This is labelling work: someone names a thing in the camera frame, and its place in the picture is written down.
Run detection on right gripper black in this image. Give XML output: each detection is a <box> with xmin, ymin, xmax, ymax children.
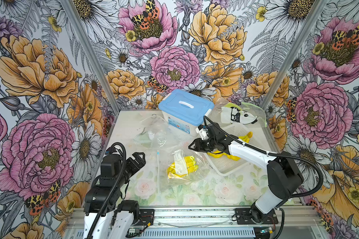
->
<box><xmin>188</xmin><ymin>137</ymin><xmax>217</xmax><ymax>154</ymax></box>

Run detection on banana with white wrap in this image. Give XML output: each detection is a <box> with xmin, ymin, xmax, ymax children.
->
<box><xmin>167</xmin><ymin>149</ymin><xmax>199</xmax><ymax>179</ymax></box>

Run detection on panda zip-top bag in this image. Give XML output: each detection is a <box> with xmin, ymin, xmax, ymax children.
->
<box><xmin>220</xmin><ymin>103</ymin><xmax>267</xmax><ymax>127</ymax></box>

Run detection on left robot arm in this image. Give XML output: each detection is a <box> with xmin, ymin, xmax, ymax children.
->
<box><xmin>83</xmin><ymin>142</ymin><xmax>146</xmax><ymax>239</ymax></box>

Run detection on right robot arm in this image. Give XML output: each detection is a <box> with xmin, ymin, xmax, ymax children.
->
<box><xmin>188</xmin><ymin>117</ymin><xmax>324</xmax><ymax>224</ymax></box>

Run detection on blue lid storage box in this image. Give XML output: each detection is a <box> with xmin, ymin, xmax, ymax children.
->
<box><xmin>159</xmin><ymin>89</ymin><xmax>214</xmax><ymax>136</ymax></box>

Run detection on white plastic basket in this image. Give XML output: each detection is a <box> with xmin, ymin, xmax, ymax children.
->
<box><xmin>203</xmin><ymin>123</ymin><xmax>270</xmax><ymax>176</ymax></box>

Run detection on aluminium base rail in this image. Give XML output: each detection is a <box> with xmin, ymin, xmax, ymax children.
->
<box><xmin>77</xmin><ymin>206</ymin><xmax>321</xmax><ymax>239</ymax></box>

